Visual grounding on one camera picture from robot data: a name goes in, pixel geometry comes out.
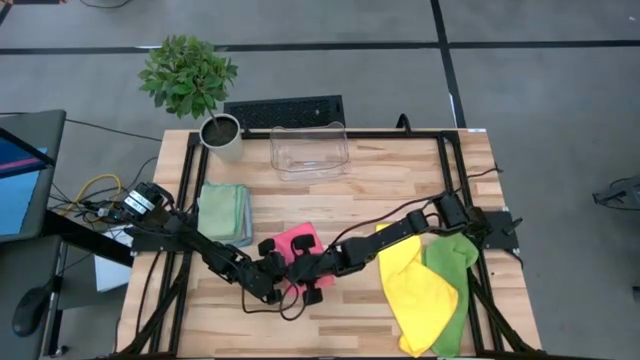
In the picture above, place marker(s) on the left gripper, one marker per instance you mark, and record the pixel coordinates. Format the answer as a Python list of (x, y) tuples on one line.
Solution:
[(267, 275)]

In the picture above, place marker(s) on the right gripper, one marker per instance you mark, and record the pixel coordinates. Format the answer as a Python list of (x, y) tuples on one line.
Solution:
[(312, 267)]

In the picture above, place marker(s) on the pink microfiber towel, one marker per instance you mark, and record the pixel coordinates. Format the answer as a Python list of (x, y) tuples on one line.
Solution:
[(300, 228)]

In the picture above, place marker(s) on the sage green microfiber towel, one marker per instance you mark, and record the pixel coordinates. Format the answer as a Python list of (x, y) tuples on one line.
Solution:
[(220, 210)]

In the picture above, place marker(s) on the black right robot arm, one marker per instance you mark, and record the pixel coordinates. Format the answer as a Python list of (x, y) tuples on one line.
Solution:
[(390, 240)]

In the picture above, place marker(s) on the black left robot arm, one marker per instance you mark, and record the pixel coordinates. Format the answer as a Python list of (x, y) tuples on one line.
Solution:
[(200, 240)]

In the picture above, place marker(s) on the yellow microfiber towel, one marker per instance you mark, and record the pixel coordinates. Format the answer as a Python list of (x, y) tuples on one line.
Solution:
[(415, 300)]

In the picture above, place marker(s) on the lime green microfiber towel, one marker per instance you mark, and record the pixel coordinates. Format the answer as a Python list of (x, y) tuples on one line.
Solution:
[(450, 260)]

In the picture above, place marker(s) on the clear plastic bin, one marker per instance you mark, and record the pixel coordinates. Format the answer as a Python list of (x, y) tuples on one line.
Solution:
[(310, 160)]

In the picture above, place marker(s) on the white paper sheet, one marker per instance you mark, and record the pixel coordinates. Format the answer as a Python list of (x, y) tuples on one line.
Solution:
[(110, 275)]

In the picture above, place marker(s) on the black mesh computer case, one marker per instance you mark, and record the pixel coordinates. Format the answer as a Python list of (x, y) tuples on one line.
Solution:
[(285, 112)]

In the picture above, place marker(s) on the green plant in white pot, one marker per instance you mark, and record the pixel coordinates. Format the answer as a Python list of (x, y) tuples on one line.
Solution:
[(185, 75)]

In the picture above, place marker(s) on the black computer mouse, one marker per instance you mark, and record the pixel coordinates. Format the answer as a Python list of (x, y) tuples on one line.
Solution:
[(30, 310)]

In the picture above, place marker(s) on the black side desk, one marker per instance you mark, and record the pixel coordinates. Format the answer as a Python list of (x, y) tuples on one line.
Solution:
[(15, 265)]

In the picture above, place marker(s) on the dark monitor with blue screen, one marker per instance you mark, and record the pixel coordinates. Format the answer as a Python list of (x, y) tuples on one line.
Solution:
[(20, 200)]

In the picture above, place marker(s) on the grey metal stand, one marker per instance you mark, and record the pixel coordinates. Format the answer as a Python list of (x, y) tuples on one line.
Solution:
[(625, 192)]

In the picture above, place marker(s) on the black aluminium table frame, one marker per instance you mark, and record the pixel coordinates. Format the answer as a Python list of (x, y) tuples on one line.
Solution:
[(380, 135)]

